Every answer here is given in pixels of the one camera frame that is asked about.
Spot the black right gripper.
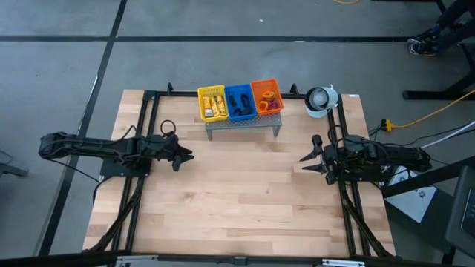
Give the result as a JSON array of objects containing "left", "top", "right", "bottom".
[{"left": 299, "top": 133, "right": 357, "bottom": 185}]

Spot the yellow extension cord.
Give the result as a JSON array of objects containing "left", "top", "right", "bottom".
[{"left": 384, "top": 88, "right": 475, "bottom": 131}]

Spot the grey chair base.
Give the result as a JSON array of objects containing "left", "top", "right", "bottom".
[{"left": 0, "top": 149, "right": 29, "bottom": 178}]

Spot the grey perforated metal shelf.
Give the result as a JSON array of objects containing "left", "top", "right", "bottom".
[{"left": 204, "top": 109, "right": 283, "bottom": 142}]

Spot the orange plastic basket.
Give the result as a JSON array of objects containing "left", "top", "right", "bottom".
[{"left": 250, "top": 77, "right": 285, "bottom": 116}]

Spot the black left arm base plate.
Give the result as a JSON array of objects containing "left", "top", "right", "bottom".
[{"left": 99, "top": 146, "right": 151, "bottom": 178}]

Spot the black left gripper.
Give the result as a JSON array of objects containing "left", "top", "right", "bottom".
[{"left": 142, "top": 133, "right": 195, "bottom": 172}]

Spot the grey chair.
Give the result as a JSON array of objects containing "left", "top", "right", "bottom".
[{"left": 444, "top": 165, "right": 475, "bottom": 260}]

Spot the yellow plastic basket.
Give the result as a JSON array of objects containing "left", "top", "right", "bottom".
[{"left": 197, "top": 85, "right": 230, "bottom": 123}]

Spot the black aluminium table frame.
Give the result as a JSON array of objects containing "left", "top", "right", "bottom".
[{"left": 83, "top": 82, "right": 396, "bottom": 260}]

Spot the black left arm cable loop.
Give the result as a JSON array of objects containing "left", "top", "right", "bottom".
[{"left": 160, "top": 119, "right": 177, "bottom": 136}]

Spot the person's leg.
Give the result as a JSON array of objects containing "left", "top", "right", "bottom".
[
  {"left": 436, "top": 18, "right": 475, "bottom": 51},
  {"left": 436, "top": 0, "right": 475, "bottom": 35}
]

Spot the white cable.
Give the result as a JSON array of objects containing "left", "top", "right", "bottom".
[{"left": 421, "top": 120, "right": 475, "bottom": 148}]

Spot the black desk bar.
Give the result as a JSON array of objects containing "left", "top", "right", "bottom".
[{"left": 381, "top": 155, "right": 475, "bottom": 198}]

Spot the person's shoe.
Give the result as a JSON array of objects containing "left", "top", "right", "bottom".
[
  {"left": 409, "top": 42, "right": 439, "bottom": 57},
  {"left": 407, "top": 28, "right": 439, "bottom": 46}
]

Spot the black desk leg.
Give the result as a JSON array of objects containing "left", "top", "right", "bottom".
[{"left": 402, "top": 36, "right": 475, "bottom": 101}]

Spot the black front crossbar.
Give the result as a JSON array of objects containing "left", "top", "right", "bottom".
[{"left": 0, "top": 250, "right": 475, "bottom": 267}]

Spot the blue plastic basket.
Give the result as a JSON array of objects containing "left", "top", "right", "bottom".
[{"left": 223, "top": 83, "right": 258, "bottom": 122}]

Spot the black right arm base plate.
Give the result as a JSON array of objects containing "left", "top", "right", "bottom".
[{"left": 333, "top": 162, "right": 384, "bottom": 183}]

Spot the white box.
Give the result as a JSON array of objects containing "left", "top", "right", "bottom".
[{"left": 384, "top": 164, "right": 438, "bottom": 224}]

